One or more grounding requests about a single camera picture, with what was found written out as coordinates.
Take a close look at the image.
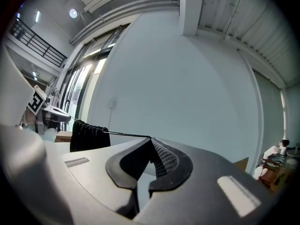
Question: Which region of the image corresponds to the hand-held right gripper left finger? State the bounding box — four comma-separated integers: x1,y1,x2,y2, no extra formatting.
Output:
60,137,153,220

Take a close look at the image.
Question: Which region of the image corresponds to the black metal railing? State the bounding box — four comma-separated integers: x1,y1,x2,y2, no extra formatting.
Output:
8,17,68,68

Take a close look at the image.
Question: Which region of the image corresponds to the black drawstring cloth bag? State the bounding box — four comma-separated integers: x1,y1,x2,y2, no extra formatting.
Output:
69,116,152,153

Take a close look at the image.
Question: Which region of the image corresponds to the dark-framed glass window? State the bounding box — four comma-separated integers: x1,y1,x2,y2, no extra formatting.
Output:
60,24,129,126

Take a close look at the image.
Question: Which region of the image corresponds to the white vertical pipe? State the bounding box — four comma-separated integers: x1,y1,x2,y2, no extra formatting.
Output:
237,48,265,173

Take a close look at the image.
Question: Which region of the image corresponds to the tall cardboard box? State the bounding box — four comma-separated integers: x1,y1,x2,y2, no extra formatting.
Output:
55,130,73,143

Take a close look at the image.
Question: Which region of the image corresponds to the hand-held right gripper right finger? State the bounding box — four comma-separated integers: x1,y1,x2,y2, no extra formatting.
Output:
133,137,281,225

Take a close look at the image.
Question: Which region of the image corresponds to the white ceiling pipe run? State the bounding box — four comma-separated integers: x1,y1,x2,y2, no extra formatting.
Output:
69,0,180,46

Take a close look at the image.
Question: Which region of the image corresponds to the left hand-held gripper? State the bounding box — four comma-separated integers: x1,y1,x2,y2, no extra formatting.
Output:
26,85,71,136

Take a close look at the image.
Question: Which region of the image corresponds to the open flat cardboard box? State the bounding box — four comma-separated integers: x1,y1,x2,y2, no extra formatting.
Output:
232,157,250,173

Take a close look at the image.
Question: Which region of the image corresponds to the striped cloth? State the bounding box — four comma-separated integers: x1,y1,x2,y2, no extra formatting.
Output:
267,152,285,165

